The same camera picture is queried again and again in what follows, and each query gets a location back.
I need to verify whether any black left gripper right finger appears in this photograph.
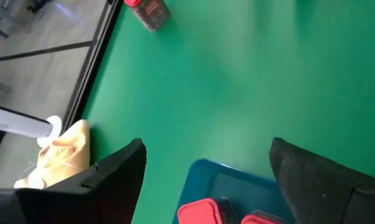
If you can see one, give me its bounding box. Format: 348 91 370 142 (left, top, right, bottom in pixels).
269 136 375 224

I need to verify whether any green table mat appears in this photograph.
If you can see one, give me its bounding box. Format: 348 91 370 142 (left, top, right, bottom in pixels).
81 0 375 224

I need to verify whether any red-lid spice box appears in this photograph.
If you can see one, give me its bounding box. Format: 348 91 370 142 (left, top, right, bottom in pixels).
241 210 288 224
177 198 238 224
124 0 172 33

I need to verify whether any white tower fan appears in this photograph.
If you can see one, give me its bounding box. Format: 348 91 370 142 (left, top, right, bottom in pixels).
0 104 63 149

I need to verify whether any yellow checked cloth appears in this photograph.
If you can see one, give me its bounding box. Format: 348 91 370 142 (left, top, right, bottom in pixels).
13 119 91 190

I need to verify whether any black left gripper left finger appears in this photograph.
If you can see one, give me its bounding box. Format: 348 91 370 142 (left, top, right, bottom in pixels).
0 138 148 224

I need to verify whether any teal plastic tray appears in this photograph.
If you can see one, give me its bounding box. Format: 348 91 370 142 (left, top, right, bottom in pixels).
171 158 297 224

